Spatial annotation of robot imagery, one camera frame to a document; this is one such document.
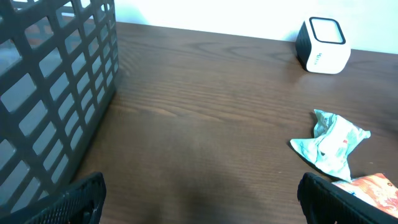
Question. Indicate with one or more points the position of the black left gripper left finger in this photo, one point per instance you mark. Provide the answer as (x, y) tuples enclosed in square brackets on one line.
[(79, 202)]

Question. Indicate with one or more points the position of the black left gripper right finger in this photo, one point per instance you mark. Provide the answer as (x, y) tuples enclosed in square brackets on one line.
[(324, 202)]

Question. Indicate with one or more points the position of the orange small box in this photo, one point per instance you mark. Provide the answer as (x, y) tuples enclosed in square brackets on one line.
[(376, 190)]

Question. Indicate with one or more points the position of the light green tissue pack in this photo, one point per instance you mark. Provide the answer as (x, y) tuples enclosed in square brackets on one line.
[(334, 139)]

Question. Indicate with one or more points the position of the white barcode scanner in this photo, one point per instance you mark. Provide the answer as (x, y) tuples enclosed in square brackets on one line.
[(321, 46)]

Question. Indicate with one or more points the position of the grey plastic basket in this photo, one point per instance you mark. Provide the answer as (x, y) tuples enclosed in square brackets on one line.
[(59, 60)]

